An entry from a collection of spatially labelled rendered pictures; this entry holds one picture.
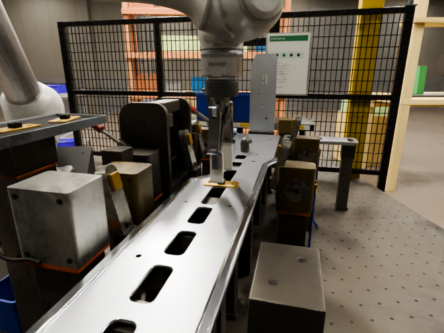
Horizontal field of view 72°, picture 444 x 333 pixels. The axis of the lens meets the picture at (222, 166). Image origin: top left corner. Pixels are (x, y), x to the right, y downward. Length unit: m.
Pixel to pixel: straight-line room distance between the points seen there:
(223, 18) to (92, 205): 0.34
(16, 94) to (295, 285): 0.96
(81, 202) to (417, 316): 0.80
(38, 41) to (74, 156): 10.27
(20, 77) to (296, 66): 1.21
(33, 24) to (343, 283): 11.24
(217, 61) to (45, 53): 10.85
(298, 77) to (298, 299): 1.42
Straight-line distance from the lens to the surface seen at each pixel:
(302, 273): 0.40
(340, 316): 0.87
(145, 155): 0.72
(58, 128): 0.65
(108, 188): 0.55
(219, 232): 0.53
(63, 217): 0.47
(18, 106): 1.14
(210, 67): 0.66
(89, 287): 0.45
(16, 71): 1.06
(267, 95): 1.42
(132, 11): 5.51
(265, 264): 0.41
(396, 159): 3.78
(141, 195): 0.61
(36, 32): 11.55
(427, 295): 1.02
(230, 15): 0.49
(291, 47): 1.69
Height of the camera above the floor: 1.26
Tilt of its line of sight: 17 degrees down
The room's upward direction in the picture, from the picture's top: straight up
